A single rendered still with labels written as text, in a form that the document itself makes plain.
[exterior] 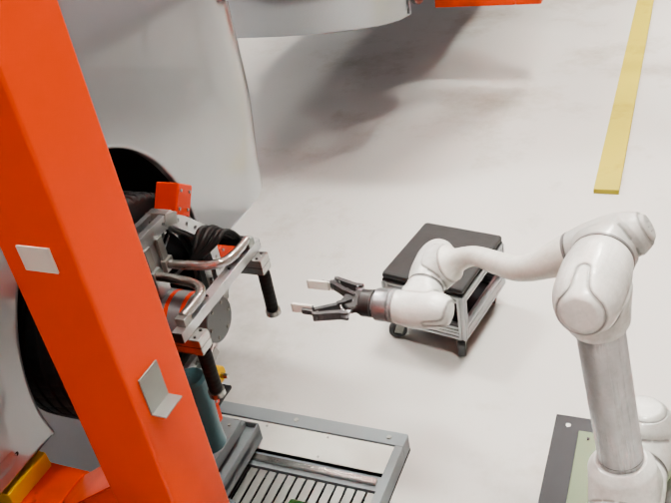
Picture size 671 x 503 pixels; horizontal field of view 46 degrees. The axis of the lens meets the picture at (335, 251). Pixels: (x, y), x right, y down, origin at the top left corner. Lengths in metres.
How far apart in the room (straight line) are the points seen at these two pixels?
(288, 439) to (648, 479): 1.35
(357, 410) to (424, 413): 0.25
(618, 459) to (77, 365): 1.17
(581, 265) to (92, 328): 0.92
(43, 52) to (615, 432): 1.36
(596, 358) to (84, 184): 1.06
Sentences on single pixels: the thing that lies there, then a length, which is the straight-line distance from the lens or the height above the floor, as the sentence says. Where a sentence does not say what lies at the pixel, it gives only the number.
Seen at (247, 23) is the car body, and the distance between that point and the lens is 4.51.
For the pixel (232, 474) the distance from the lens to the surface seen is 2.75.
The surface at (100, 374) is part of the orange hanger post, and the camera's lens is 1.52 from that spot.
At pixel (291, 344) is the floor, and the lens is 3.40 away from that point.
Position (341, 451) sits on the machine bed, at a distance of 2.81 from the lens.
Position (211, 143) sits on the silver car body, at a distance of 2.64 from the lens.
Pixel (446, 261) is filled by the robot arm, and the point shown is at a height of 0.91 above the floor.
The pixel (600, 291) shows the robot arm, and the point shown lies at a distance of 1.59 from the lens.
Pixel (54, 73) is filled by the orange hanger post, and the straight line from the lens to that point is 1.31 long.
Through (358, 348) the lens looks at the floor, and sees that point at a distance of 3.31.
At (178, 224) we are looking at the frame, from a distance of 2.23.
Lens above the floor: 2.12
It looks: 33 degrees down
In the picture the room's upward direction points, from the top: 10 degrees counter-clockwise
